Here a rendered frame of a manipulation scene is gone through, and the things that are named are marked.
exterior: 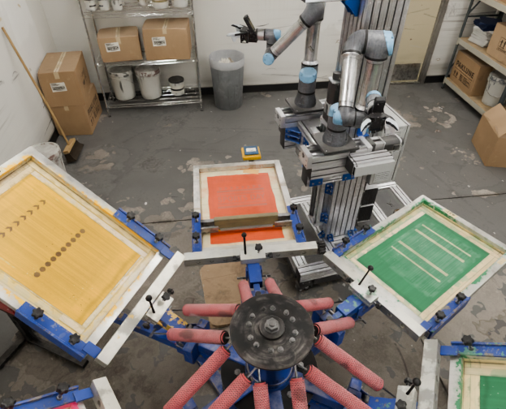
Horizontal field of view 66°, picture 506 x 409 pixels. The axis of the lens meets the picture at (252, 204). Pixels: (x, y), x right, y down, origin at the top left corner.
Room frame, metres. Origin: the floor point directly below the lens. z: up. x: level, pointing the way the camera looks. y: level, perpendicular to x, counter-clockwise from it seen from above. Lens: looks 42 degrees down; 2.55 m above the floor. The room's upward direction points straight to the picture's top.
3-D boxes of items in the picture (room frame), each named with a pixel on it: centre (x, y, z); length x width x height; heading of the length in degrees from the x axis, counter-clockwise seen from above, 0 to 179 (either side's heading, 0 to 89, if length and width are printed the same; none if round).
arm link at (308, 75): (2.52, -0.37, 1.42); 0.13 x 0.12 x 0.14; 170
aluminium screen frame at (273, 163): (1.78, 0.06, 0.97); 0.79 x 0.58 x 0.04; 7
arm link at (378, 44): (2.02, -0.63, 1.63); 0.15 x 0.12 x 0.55; 81
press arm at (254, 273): (1.23, -0.01, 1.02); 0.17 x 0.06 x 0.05; 7
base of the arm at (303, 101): (2.51, -0.37, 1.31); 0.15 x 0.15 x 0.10
